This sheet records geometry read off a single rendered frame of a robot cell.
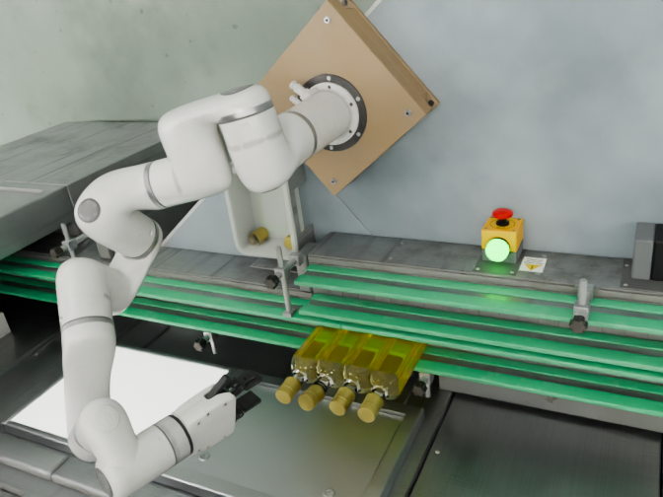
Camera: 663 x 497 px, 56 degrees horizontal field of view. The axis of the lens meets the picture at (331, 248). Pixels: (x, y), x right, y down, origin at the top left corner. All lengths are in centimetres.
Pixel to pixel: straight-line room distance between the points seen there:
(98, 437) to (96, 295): 24
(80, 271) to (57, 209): 86
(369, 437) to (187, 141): 68
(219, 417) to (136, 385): 53
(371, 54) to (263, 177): 34
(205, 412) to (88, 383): 21
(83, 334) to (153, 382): 53
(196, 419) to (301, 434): 33
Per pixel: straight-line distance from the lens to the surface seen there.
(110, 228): 113
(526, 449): 134
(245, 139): 102
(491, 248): 126
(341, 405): 118
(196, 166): 106
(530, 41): 123
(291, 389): 124
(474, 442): 135
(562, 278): 125
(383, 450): 129
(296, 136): 109
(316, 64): 128
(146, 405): 153
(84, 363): 113
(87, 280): 113
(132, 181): 113
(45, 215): 197
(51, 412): 163
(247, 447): 135
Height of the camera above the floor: 195
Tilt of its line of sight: 52 degrees down
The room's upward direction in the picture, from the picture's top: 136 degrees counter-clockwise
